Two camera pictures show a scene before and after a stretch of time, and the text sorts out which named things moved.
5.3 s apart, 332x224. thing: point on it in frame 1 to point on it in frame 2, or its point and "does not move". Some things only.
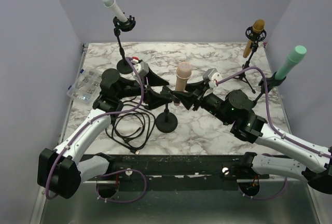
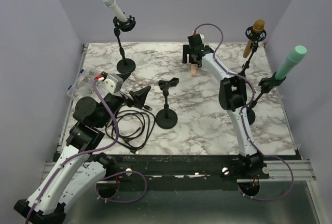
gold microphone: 258,27 does not move
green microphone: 293,58 does not move
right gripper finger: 187,98 to 186,50
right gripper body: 199,99 to 192,60
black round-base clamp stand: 271,83 does not move
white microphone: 109,1 does not move
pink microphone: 183,71 to 194,68
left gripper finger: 156,100 to 139,96
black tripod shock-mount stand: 256,38 does not move
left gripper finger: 154,81 to 124,76
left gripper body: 145,91 to 124,99
